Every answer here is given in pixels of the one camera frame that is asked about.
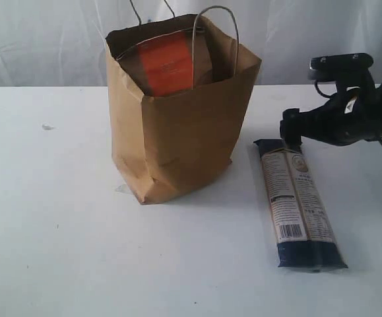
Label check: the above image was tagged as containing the clear tape piece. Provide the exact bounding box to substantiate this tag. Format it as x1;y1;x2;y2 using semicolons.
115;184;131;194

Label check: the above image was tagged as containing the brown paper shopping bag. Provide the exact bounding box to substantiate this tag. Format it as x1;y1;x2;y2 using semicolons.
106;13;261;204

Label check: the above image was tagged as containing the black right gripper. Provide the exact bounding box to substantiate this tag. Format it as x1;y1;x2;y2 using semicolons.
280;96;362;147

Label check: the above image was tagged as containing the small white table scrap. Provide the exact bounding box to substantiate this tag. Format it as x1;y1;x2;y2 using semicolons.
42;124;54;131

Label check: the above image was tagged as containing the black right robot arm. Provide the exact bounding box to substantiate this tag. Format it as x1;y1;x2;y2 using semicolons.
280;84;382;147

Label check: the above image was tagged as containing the brown pouch orange label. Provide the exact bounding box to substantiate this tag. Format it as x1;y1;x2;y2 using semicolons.
117;27;213;96

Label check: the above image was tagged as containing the black noodle packet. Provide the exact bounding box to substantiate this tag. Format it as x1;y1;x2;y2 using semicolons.
255;139;347;271

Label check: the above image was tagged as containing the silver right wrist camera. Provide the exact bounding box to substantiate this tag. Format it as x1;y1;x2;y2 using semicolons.
308;53;374;83

